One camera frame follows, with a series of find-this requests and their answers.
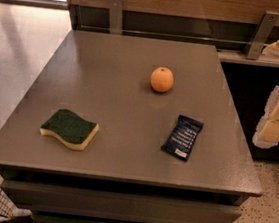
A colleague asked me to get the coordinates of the right metal rail bracket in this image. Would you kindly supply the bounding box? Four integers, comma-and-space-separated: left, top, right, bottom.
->
244, 10, 279, 60

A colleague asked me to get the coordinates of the grey drawer cabinet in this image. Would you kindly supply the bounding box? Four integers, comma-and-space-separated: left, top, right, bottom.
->
0, 31, 262, 223

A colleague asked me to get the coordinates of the horizontal metal rail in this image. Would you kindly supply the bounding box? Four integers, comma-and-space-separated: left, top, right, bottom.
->
77, 21, 269, 52

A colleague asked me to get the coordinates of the left metal rail bracket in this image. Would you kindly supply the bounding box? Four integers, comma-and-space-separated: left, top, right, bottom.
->
108, 0, 123, 35

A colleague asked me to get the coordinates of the orange fruit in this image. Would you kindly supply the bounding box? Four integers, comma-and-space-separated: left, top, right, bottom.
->
150, 67, 174, 93

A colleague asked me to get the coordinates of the dark blue snack packet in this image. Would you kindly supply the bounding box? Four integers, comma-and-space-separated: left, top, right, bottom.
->
161, 115, 203, 161

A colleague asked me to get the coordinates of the metal rail bracket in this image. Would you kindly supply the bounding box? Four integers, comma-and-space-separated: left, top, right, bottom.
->
244, 10, 279, 60
108, 0, 123, 35

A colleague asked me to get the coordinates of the green and yellow sponge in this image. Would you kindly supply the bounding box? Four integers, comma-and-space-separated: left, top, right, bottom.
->
40, 109, 99, 151

